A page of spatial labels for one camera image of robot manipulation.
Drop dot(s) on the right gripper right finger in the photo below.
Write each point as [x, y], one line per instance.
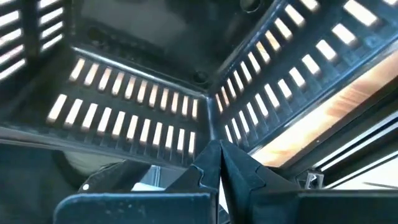
[242, 180]

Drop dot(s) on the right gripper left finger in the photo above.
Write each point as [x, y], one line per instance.
[205, 174]

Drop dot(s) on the black plastic slotted basket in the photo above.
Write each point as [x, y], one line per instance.
[140, 31]

